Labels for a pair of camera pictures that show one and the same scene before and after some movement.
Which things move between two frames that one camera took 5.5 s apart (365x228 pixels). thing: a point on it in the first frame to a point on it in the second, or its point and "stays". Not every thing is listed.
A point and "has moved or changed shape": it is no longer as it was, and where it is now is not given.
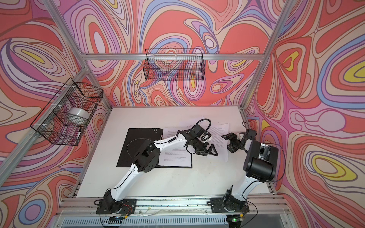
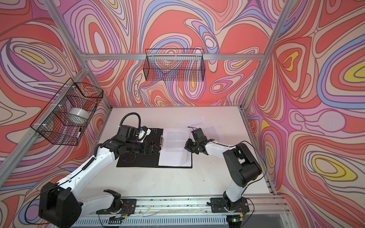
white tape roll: [77, 116] stays
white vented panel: [202, 222] stays
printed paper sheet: [219, 140] has moved or changed shape
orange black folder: [134, 139] stays
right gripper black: [232, 149] to [188, 147]
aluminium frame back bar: [173, 56] stays
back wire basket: [174, 64] stays
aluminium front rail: [171, 207] stays
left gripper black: [202, 153] to [148, 150]
